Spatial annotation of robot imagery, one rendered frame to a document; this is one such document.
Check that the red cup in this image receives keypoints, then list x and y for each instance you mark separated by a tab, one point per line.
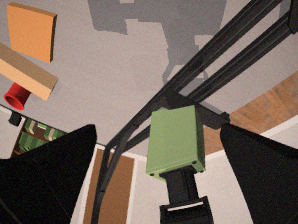
21	94

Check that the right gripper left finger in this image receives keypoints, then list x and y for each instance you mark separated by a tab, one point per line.
42	185

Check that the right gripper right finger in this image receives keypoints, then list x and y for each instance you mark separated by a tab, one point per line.
267	173

